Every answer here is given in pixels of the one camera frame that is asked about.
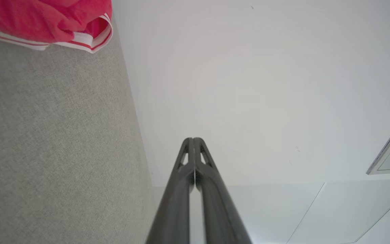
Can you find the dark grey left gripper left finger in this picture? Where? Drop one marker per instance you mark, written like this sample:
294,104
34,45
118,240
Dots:
176,203

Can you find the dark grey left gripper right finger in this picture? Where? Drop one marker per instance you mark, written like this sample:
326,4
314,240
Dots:
218,210

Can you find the red Bulls 23 basketball jersey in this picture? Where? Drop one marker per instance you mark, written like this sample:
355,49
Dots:
29,20

